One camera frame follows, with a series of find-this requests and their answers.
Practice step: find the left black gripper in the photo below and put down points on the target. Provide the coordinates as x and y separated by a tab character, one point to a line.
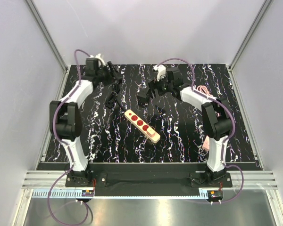
114	73

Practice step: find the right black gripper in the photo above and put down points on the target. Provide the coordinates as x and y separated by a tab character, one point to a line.
152	85

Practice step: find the black cube adapter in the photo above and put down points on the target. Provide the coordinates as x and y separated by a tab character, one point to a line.
142	99

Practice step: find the beige red power strip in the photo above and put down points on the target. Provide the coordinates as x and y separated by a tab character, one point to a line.
141	125

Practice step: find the pink square plug adapter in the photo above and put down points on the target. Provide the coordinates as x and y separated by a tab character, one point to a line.
151	132

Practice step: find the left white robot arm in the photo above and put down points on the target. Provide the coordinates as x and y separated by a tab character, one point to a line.
65	118

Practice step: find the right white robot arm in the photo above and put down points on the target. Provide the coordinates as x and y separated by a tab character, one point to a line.
218	123

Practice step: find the pink power strip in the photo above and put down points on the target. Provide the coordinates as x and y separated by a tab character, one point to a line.
206	144

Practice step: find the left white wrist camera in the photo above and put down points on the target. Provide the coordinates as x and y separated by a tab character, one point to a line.
100	58

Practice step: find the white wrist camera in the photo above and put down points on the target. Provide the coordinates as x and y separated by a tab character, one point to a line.
100	58
161	71

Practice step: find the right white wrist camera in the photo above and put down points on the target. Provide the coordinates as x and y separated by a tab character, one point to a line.
161	71

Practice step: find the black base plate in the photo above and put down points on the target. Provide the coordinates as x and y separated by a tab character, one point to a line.
154	179

